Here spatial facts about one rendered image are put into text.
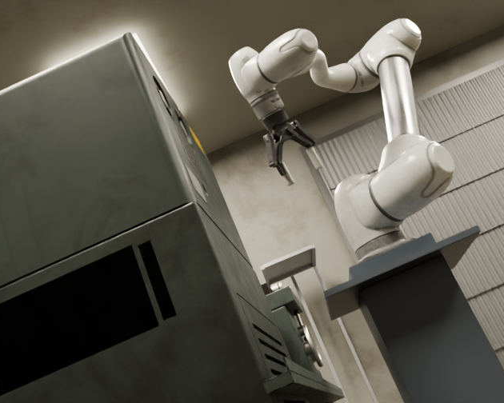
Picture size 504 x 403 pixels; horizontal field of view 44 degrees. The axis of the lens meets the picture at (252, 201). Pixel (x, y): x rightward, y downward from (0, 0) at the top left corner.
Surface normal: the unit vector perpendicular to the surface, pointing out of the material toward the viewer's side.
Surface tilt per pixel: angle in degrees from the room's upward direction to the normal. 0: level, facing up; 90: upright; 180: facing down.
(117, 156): 90
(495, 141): 90
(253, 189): 90
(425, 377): 90
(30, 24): 180
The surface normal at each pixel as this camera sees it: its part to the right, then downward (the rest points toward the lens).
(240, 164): -0.15, -0.32
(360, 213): -0.70, 0.03
